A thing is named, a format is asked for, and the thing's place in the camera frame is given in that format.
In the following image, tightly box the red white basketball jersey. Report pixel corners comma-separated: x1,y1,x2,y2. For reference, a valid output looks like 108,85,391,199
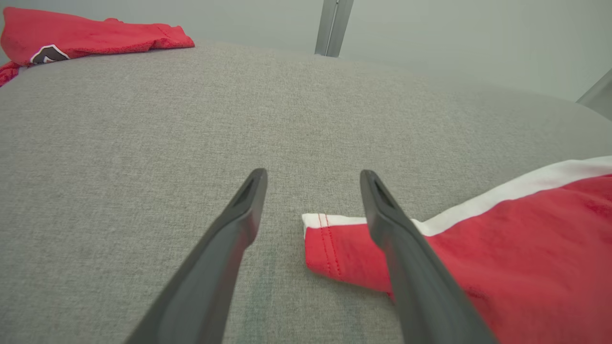
0,7,196,87

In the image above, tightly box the grey fabric sofa cushion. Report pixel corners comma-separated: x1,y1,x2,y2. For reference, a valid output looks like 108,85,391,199
0,41,612,344

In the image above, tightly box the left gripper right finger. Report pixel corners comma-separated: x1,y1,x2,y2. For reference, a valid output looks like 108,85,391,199
360,169,499,344

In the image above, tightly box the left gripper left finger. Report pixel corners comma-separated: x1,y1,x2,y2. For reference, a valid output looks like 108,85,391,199
124,167,269,344

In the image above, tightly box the red shorts white trim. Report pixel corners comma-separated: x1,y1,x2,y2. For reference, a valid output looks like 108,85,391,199
301,156,612,344

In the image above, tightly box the grey double partition post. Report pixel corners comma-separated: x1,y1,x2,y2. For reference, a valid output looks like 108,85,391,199
314,0,355,58

